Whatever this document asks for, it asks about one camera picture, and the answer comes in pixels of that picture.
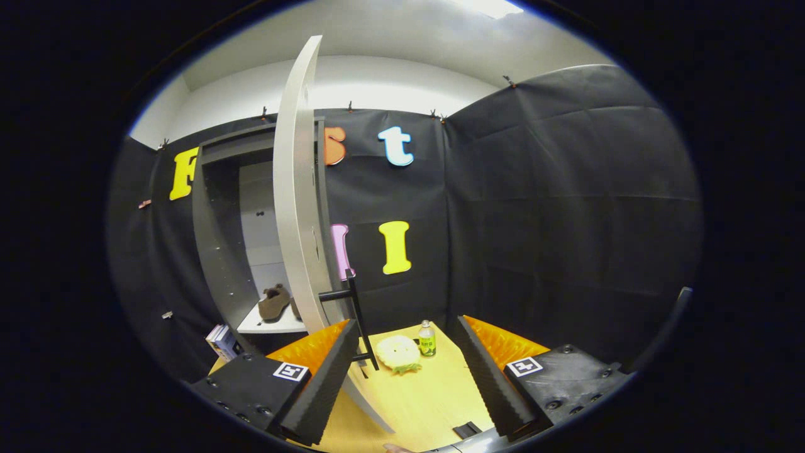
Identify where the black backdrop cloth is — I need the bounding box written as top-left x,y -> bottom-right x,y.
107,63 -> 702,384

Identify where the long ceiling light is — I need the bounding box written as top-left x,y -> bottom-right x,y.
450,0 -> 524,20

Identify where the blue boxed book set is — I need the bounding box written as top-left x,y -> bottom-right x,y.
206,324 -> 243,362

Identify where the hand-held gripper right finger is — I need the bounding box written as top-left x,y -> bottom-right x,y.
455,315 -> 633,441

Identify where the beige shoe cabinet door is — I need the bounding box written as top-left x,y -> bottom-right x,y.
272,35 -> 396,435

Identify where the white round fabric item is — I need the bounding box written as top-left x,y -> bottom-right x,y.
375,335 -> 422,376

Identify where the grey shoe cabinet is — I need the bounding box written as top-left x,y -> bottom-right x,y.
192,116 -> 328,356

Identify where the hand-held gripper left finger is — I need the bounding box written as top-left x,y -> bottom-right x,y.
189,319 -> 360,447

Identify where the black door handle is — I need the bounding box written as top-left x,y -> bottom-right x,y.
318,269 -> 380,372

